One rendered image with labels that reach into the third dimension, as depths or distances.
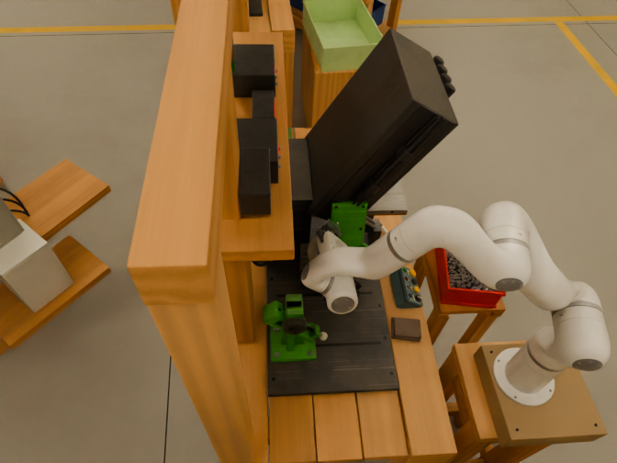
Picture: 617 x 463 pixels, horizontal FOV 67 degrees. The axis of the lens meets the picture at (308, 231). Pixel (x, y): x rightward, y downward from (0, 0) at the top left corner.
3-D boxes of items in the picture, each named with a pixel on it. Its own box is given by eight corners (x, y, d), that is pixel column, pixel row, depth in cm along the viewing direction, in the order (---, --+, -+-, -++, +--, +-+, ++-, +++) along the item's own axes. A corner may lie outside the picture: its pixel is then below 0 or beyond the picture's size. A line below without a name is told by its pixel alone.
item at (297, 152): (305, 199, 198) (308, 138, 171) (309, 259, 179) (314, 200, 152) (261, 200, 196) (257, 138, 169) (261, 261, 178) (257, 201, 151)
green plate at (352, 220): (358, 238, 168) (363, 188, 155) (361, 253, 161) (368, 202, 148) (326, 239, 167) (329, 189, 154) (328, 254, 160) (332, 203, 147)
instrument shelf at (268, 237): (282, 42, 161) (282, 31, 158) (294, 260, 106) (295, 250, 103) (208, 42, 159) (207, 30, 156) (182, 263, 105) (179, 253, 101)
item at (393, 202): (398, 183, 178) (399, 177, 176) (406, 215, 169) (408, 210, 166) (295, 185, 175) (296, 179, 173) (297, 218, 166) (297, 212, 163)
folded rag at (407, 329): (390, 339, 161) (392, 335, 158) (390, 318, 166) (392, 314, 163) (420, 343, 160) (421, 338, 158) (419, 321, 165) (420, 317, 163)
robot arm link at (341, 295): (314, 275, 135) (340, 286, 138) (318, 308, 124) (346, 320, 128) (330, 254, 131) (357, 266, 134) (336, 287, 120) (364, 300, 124)
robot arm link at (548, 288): (567, 355, 126) (558, 302, 136) (617, 345, 119) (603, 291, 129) (468, 256, 103) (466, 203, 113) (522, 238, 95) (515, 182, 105)
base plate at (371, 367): (355, 154, 219) (356, 152, 217) (398, 390, 152) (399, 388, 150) (265, 155, 216) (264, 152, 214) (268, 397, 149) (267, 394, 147)
